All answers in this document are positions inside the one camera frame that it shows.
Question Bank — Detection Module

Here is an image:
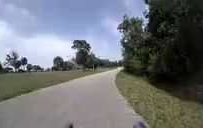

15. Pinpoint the grey paved path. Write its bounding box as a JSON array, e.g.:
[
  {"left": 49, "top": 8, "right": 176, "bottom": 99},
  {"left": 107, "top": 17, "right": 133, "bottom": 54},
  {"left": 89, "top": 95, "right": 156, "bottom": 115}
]
[{"left": 0, "top": 67, "right": 149, "bottom": 128}]

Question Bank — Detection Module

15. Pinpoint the row of distant trees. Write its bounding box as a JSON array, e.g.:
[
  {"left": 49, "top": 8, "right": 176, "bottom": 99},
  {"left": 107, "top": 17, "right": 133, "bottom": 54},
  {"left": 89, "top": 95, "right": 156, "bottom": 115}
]
[{"left": 0, "top": 39, "right": 123, "bottom": 75}]

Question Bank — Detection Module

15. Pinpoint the grass verge below wood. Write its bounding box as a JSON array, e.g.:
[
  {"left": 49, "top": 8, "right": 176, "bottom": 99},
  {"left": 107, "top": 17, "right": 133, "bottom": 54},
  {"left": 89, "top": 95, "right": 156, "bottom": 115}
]
[{"left": 114, "top": 69, "right": 203, "bottom": 128}]

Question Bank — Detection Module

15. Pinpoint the open grass field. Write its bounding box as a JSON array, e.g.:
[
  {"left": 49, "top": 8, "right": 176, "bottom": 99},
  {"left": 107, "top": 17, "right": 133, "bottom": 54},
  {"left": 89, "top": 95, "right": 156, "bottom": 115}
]
[{"left": 0, "top": 66, "right": 118, "bottom": 106}]

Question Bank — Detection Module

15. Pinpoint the dense wood of trees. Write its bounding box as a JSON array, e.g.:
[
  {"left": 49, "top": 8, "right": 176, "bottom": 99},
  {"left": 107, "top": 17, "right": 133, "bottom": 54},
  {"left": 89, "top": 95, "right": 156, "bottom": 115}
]
[{"left": 117, "top": 0, "right": 203, "bottom": 101}]

